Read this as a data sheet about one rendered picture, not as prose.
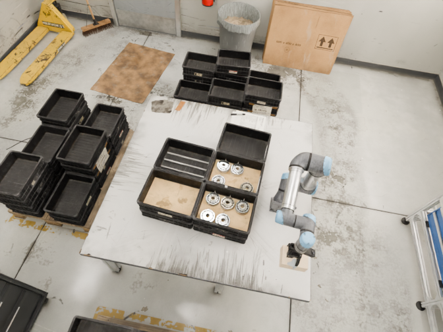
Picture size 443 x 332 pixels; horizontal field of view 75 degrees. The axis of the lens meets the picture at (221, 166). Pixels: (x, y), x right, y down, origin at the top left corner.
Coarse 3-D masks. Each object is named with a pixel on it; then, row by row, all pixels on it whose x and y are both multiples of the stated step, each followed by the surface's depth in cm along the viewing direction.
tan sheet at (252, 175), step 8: (216, 160) 233; (216, 168) 229; (248, 168) 231; (224, 176) 226; (232, 176) 226; (240, 176) 227; (248, 176) 227; (256, 176) 228; (232, 184) 222; (240, 184) 222; (256, 184) 223
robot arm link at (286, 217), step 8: (304, 152) 177; (296, 160) 175; (304, 160) 174; (288, 168) 177; (296, 168) 173; (304, 168) 174; (288, 176) 175; (296, 176) 171; (288, 184) 170; (296, 184) 169; (288, 192) 167; (296, 192) 167; (288, 200) 165; (296, 200) 167; (288, 208) 162; (280, 216) 161; (288, 216) 160; (296, 216) 161; (288, 224) 160
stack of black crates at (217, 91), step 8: (216, 80) 339; (224, 80) 337; (216, 88) 343; (224, 88) 344; (232, 88) 344; (240, 88) 342; (208, 96) 323; (216, 96) 321; (224, 96) 337; (232, 96) 338; (240, 96) 339; (208, 104) 337; (216, 104) 331; (224, 104) 329; (232, 104) 328; (240, 104) 326
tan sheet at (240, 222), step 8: (208, 192) 217; (200, 208) 209; (208, 208) 210; (216, 208) 210; (208, 216) 206; (216, 216) 207; (232, 216) 208; (240, 216) 208; (248, 216) 209; (232, 224) 204; (240, 224) 205; (248, 224) 205
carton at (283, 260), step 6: (282, 246) 183; (282, 252) 180; (282, 258) 178; (288, 258) 178; (306, 258) 179; (282, 264) 177; (300, 264) 177; (306, 264) 177; (300, 270) 180; (306, 270) 178
